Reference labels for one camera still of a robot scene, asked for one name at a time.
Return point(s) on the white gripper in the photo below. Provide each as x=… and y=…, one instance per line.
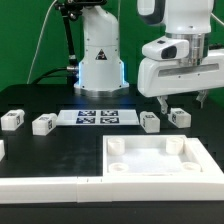
x=159, y=78

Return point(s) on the white square tabletop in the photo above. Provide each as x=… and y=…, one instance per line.
x=148, y=155

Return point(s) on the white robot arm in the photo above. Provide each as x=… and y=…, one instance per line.
x=178, y=62

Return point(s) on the white L-shaped obstacle fence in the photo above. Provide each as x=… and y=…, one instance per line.
x=207, y=185

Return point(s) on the white part at left edge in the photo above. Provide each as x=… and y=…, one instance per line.
x=2, y=150

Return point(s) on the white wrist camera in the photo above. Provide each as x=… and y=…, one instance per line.
x=166, y=49

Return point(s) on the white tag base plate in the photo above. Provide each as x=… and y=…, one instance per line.
x=97, y=117

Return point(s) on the black camera stand pole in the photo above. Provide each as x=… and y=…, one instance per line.
x=71, y=10

